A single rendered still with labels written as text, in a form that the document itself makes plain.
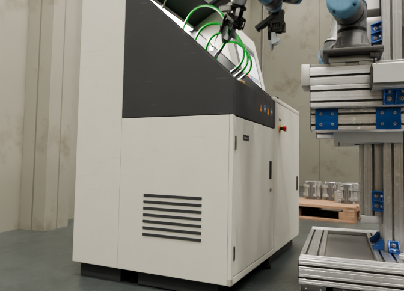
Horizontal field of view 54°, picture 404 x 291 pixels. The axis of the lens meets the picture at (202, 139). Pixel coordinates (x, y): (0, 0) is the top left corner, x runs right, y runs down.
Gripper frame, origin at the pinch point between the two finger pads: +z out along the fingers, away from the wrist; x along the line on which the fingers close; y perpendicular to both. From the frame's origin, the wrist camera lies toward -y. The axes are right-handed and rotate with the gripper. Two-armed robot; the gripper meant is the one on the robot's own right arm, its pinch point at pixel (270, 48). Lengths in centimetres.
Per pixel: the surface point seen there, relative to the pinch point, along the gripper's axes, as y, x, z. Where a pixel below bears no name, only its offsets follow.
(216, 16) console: -42, 23, -32
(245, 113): -3, -31, 39
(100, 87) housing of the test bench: -75, -47, 25
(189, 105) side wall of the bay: -24, -47, 37
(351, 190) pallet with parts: 20, 261, 90
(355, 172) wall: -22, 943, 79
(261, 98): -3.1, -6.4, 27.9
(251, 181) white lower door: -3, -21, 71
